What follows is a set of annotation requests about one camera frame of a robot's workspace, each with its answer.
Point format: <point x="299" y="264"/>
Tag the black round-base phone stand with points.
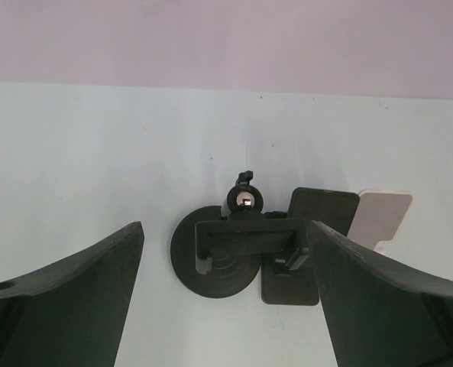
<point x="217" y="251"/>

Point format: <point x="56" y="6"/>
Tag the white folding phone stand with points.
<point x="378" y="217"/>

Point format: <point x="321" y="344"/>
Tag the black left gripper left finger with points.
<point x="73" y="311"/>

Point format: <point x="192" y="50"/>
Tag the black folding phone stand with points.
<point x="281" y="286"/>

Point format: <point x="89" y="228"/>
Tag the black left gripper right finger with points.
<point x="380" y="312"/>

